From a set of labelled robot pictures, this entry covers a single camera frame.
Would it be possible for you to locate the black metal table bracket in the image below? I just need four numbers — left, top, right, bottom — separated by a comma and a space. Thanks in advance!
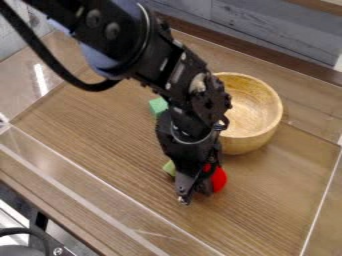
30, 211, 77, 256

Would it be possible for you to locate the wooden bowl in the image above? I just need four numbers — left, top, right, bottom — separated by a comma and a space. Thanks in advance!
217, 72, 284, 155

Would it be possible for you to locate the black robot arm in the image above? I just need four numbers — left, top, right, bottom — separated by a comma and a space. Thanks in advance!
0, 0, 233, 204

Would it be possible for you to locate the green foam block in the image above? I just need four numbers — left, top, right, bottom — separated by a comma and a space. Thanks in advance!
149, 97, 169, 117

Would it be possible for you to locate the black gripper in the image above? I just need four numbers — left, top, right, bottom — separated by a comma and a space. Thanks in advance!
154, 111, 224, 206

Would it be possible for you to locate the red plush strawberry toy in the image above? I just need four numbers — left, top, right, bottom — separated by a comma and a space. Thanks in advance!
162, 161, 228, 193

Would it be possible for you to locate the black cable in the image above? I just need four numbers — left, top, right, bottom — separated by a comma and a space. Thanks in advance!
0, 227, 50, 256

